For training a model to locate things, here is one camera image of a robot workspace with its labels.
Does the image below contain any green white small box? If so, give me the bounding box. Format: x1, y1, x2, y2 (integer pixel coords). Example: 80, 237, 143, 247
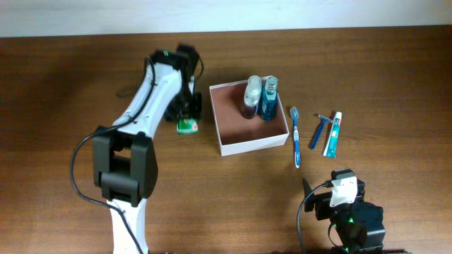
177, 119, 198, 135

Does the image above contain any white teal toothpaste tube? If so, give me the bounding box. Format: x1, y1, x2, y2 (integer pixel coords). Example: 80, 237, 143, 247
323, 111, 343, 159

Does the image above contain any clear purple liquid bottle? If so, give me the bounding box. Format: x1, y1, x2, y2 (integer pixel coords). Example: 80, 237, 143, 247
242, 75, 262, 119

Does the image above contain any teal mouthwash bottle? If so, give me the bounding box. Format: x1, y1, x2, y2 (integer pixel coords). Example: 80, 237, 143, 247
261, 76, 278, 121

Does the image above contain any blue disposable razor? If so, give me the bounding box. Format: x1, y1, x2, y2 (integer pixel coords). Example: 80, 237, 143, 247
309, 114, 333, 150

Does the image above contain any blue white toothbrush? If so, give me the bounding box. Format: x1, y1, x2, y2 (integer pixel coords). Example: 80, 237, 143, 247
290, 107, 301, 168

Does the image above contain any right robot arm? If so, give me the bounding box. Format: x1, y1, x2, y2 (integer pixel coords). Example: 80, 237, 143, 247
297, 169, 386, 254

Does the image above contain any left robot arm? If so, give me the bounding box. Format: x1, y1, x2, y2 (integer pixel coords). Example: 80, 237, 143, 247
93, 44, 202, 253

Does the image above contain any white cardboard box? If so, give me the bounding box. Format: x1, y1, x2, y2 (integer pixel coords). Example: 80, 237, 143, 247
209, 80, 290, 157

